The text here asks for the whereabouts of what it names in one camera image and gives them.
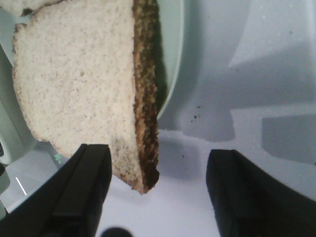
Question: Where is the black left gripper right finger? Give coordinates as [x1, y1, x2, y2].
[206, 150, 316, 237]

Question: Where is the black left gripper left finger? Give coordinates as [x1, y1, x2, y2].
[0, 144, 112, 237]

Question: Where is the white bread slice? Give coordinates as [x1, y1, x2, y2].
[0, 0, 60, 16]
[12, 0, 159, 194]

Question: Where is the light green round plate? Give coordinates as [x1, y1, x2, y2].
[0, 0, 187, 165]

